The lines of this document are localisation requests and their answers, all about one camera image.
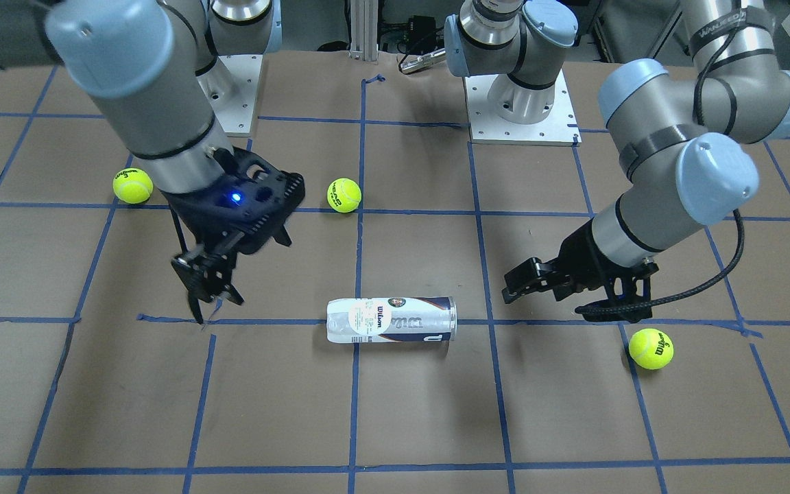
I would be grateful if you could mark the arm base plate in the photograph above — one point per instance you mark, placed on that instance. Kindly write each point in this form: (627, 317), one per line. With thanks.
(235, 105)
(503, 113)

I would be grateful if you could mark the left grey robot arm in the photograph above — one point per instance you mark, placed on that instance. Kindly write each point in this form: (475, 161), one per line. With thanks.
(680, 143)

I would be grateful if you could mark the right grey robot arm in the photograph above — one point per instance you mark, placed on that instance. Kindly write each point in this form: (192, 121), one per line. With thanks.
(153, 69)

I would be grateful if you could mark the clear tennis ball can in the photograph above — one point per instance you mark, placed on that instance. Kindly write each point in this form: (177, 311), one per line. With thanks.
(391, 319)

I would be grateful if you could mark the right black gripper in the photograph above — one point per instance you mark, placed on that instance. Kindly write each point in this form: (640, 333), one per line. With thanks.
(193, 221)

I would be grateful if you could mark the front Wilson tennis ball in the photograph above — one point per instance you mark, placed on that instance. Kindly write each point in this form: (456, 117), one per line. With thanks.
(651, 349)

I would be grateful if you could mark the aluminium frame post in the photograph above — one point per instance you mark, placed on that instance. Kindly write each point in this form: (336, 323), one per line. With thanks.
(363, 27)

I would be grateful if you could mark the centre Head tennis ball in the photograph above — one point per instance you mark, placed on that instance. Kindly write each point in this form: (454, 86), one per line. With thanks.
(344, 195)

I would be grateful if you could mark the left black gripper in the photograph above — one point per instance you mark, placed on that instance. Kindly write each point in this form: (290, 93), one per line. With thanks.
(583, 261)

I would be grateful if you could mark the tennis ball near base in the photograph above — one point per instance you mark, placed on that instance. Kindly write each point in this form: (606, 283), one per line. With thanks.
(132, 186)

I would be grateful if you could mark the silver metal tool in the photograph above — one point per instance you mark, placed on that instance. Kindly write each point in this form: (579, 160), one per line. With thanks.
(422, 62)

